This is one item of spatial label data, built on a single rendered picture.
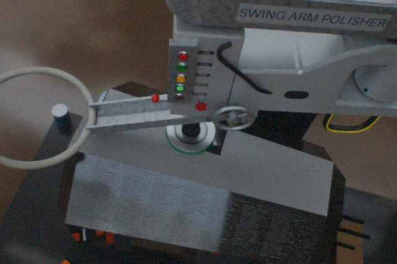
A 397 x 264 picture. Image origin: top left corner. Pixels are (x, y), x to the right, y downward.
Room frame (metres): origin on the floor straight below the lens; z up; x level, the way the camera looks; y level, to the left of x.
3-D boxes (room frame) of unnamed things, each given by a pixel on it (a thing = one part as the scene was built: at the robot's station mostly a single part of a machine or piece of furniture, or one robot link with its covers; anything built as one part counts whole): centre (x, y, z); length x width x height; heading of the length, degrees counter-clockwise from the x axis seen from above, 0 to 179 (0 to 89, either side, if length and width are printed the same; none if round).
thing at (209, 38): (0.91, -0.03, 1.35); 0.36 x 0.22 x 0.45; 100
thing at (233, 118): (0.80, -0.09, 1.22); 0.15 x 0.10 x 0.15; 100
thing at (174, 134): (0.89, 0.05, 0.87); 0.21 x 0.21 x 0.01
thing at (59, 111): (1.28, 0.93, 0.08); 0.10 x 0.10 x 0.13
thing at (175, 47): (0.77, 0.10, 1.40); 0.08 x 0.03 x 0.28; 100
